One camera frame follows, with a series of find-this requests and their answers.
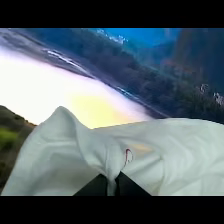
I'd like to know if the white garment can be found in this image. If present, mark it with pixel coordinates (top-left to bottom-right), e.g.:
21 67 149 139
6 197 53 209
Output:
1 105 224 197

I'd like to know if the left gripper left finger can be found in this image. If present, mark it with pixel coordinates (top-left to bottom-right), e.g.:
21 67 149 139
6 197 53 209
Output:
73 173 109 197

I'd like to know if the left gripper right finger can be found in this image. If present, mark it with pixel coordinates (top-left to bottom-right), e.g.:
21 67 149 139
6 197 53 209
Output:
114 171 152 197

